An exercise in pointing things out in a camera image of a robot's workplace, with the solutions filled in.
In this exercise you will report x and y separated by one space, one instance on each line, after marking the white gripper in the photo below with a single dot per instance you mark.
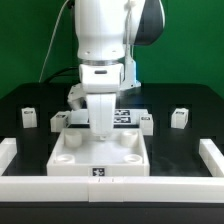
96 80

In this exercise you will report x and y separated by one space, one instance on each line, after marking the white square tabletop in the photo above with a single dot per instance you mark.
78 153

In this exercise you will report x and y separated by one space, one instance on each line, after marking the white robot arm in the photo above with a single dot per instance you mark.
106 32

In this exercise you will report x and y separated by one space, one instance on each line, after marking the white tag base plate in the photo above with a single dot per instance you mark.
121 117

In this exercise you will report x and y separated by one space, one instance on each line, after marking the white U-shaped fence wall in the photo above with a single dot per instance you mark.
103 189

